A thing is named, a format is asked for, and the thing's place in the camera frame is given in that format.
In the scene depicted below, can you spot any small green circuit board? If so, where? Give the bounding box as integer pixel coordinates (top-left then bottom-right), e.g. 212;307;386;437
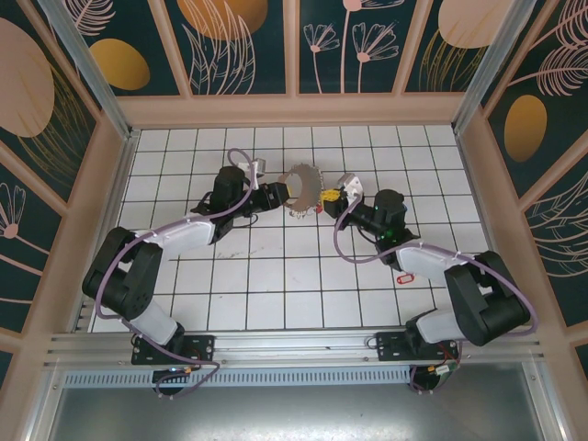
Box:
429;361;460;379

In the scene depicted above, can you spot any grey metal sheet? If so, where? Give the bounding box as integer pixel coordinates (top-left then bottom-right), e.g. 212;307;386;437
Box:
27;385;567;441

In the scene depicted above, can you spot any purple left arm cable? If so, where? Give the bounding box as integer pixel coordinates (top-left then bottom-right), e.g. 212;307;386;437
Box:
94;147;266;401

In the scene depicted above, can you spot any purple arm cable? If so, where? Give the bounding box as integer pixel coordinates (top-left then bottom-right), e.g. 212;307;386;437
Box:
94;147;266;401
334;197;539;397

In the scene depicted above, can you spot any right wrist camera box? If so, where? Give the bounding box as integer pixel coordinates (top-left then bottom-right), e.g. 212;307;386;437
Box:
338;172;365;199

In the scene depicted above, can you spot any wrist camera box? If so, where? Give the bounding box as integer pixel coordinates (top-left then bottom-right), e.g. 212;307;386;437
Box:
247;156;269;190
338;172;365;199

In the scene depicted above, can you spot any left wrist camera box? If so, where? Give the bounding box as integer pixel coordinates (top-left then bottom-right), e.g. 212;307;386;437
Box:
247;156;269;190

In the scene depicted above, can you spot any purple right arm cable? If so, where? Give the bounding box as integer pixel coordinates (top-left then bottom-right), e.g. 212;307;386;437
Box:
334;197;539;397

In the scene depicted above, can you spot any aluminium side rail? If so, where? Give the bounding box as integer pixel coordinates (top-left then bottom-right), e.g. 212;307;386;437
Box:
73;130;141;333
452;128;518;325

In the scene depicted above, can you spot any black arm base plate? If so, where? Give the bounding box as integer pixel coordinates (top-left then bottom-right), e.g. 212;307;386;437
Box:
376;330;459;365
131;334;216;366

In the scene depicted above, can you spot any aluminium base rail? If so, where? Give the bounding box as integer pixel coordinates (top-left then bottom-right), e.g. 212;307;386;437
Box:
43;324;546;369

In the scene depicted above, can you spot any aluminium corner post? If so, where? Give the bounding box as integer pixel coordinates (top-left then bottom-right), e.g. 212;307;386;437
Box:
452;0;537;135
39;0;135;141

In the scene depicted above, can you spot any slotted grey cable duct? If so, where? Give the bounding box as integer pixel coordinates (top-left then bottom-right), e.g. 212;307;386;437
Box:
62;367;414;390

